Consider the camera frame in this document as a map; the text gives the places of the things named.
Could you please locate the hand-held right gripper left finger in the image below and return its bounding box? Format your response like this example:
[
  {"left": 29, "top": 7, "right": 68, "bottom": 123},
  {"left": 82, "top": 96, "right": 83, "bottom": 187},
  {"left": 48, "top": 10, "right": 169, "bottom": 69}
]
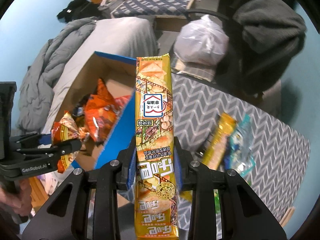
[{"left": 21, "top": 137, "right": 138, "bottom": 240}]

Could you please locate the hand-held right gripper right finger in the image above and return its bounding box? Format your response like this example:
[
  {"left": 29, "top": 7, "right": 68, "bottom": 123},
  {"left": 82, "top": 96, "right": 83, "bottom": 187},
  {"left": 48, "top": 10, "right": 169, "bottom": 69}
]
[{"left": 173, "top": 137, "right": 288, "bottom": 240}]

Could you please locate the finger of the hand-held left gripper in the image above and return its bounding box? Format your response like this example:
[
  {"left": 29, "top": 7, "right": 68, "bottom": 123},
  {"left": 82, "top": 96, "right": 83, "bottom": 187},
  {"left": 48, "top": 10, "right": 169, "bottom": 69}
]
[
  {"left": 10, "top": 133, "right": 54, "bottom": 147},
  {"left": 14, "top": 140, "right": 83, "bottom": 161}
]

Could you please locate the small red yellow snack packet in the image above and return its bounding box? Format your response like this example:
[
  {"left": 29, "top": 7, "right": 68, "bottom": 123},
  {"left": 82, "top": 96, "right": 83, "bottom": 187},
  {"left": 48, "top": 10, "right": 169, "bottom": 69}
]
[{"left": 51, "top": 110, "right": 83, "bottom": 173}]

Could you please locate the blue cardboard box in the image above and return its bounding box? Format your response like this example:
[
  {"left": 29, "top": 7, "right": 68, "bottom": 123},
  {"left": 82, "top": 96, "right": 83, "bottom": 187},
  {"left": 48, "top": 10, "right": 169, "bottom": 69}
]
[{"left": 46, "top": 51, "right": 138, "bottom": 209}]

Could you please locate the person's left hand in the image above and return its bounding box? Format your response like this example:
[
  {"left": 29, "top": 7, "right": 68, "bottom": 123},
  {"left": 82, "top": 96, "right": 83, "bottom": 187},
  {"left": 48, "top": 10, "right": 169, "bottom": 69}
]
[{"left": 0, "top": 179, "right": 33, "bottom": 224}]

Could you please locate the green snack packet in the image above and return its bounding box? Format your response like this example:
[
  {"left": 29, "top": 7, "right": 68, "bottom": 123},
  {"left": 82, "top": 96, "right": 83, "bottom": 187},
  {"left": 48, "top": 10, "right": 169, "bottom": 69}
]
[{"left": 212, "top": 190, "right": 222, "bottom": 213}]

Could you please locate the orange silver chip bag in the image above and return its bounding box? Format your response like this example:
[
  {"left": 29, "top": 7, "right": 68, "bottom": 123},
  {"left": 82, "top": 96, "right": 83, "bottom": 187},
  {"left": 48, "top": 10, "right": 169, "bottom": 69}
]
[{"left": 84, "top": 78, "right": 122, "bottom": 143}]

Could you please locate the teal clear snack packet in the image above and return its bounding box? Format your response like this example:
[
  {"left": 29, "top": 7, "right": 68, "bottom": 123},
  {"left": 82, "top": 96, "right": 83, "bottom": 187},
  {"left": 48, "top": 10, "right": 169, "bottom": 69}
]
[{"left": 224, "top": 114, "right": 255, "bottom": 175}]

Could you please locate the grey duvet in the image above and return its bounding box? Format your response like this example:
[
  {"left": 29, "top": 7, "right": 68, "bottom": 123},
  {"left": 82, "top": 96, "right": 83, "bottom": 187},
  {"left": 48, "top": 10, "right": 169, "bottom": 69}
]
[{"left": 16, "top": 16, "right": 100, "bottom": 130}]

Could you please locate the checked flat cushion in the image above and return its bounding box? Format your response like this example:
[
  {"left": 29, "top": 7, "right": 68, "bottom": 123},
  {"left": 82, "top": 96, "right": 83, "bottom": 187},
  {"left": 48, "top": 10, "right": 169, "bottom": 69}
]
[{"left": 172, "top": 55, "right": 218, "bottom": 80}]

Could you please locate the bed with grey sheet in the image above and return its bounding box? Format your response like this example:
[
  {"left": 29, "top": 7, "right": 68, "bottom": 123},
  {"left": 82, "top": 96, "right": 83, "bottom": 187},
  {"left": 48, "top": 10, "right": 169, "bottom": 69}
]
[{"left": 45, "top": 17, "right": 158, "bottom": 130}]

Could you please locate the white plastic bag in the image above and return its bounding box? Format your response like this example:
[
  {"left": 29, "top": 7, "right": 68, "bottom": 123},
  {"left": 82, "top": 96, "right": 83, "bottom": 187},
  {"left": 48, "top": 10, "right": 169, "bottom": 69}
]
[{"left": 173, "top": 14, "right": 230, "bottom": 67}]

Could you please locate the black clothes pile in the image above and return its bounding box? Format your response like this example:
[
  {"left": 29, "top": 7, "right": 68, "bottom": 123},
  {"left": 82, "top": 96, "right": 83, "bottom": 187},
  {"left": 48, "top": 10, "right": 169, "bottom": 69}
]
[{"left": 57, "top": 0, "right": 100, "bottom": 22}]

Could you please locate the grey fleece jacket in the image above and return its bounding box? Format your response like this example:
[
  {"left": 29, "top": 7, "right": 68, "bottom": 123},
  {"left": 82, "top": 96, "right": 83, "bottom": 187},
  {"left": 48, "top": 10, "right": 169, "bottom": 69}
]
[{"left": 232, "top": 0, "right": 307, "bottom": 90}]

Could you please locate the blue patterned mattress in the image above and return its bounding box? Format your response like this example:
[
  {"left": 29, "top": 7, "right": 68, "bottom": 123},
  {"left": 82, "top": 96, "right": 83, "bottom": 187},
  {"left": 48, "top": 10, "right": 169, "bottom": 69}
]
[{"left": 110, "top": 0, "right": 193, "bottom": 18}]

